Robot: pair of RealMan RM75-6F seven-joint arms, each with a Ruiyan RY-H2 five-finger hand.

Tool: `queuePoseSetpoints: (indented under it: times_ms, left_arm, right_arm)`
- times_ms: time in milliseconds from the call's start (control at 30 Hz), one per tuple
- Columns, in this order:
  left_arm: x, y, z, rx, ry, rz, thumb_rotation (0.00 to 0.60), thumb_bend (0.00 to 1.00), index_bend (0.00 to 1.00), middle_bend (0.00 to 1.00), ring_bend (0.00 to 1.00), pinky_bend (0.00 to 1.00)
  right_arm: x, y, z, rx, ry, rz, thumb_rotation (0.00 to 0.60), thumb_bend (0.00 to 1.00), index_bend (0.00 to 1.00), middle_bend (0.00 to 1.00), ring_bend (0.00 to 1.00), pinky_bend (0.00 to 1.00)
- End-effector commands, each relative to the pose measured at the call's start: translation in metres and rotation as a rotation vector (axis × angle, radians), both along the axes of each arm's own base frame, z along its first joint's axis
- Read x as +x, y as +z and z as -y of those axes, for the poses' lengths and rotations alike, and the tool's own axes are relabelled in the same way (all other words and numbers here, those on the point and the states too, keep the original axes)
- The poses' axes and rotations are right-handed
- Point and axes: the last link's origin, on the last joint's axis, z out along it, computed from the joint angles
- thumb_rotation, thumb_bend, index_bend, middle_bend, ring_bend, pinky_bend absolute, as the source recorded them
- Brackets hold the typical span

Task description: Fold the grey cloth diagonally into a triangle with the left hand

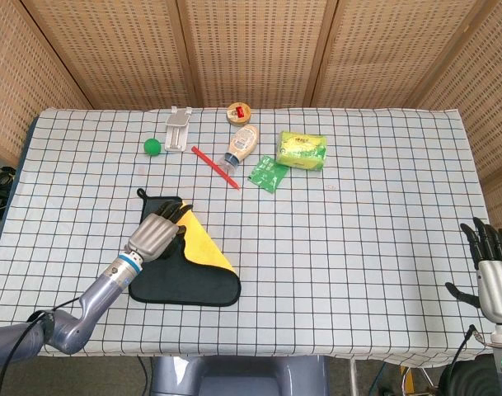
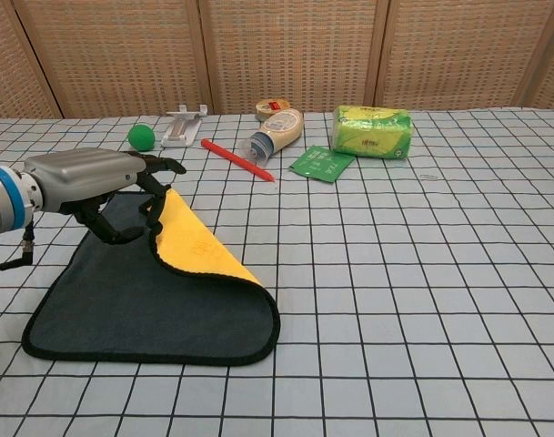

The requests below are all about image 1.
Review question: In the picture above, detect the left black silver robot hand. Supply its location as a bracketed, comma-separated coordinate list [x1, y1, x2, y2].
[128, 200, 193, 262]

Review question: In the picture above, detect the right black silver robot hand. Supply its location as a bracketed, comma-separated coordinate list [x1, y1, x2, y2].
[445, 217, 502, 327]

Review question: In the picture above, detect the dark grey yellow cloth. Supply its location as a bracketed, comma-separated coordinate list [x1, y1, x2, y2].
[129, 188, 242, 309]

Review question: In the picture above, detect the red pen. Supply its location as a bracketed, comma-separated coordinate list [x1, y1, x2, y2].
[190, 145, 242, 191]

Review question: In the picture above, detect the white plastic clip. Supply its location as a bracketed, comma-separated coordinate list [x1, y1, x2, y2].
[164, 106, 193, 153]

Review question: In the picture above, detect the beige sauce squeeze bottle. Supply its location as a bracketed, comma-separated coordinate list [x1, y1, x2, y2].
[219, 124, 260, 172]

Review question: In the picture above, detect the green sachet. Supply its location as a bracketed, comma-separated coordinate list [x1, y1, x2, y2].
[246, 154, 289, 194]

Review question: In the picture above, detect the grey-blue robot torso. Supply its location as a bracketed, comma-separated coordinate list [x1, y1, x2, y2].
[150, 354, 331, 396]

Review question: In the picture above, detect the white checked tablecloth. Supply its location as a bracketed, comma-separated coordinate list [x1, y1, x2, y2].
[0, 106, 495, 359]

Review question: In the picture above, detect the white table leg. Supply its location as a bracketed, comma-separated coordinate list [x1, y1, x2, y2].
[348, 357, 359, 396]

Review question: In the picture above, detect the yellow-green tissue pack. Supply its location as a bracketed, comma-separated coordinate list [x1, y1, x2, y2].
[274, 130, 329, 171]

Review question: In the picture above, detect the woven wooden folding screen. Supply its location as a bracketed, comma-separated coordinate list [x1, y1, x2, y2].
[0, 0, 502, 265]

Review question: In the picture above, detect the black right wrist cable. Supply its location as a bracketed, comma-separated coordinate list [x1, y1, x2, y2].
[447, 323, 486, 396]

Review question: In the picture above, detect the metal stool frame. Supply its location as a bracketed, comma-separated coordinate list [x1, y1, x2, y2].
[400, 365, 437, 396]

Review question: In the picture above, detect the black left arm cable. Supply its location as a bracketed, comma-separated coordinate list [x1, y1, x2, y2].
[0, 295, 87, 396]

